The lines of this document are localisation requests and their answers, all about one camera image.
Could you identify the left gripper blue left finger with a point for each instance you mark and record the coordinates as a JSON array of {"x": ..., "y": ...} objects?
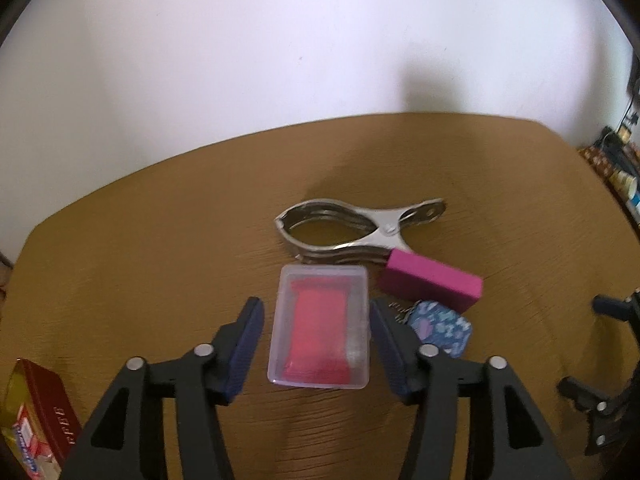
[{"x": 124, "y": 437}]

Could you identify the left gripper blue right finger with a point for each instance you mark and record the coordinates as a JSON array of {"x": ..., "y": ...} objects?
[{"x": 507, "y": 436}]

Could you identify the blue red toothpick box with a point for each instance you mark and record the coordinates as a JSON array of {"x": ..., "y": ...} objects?
[{"x": 26, "y": 443}]

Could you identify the blue floral small tin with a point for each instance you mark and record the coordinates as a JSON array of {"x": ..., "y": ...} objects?
[{"x": 445, "y": 328}]

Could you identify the pink rectangular block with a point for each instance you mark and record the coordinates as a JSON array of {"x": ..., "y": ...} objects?
[{"x": 411, "y": 277}]

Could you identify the clear case red contents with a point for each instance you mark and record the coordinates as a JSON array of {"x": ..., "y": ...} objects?
[{"x": 320, "y": 333}]

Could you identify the large metal spring clamp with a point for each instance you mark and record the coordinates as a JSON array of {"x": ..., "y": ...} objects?
[{"x": 324, "y": 231}]

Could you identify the red gold tin box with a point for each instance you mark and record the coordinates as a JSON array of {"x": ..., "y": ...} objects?
[{"x": 43, "y": 392}]

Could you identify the cluttered shelf at right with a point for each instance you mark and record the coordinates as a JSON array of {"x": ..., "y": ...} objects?
[{"x": 614, "y": 156}]

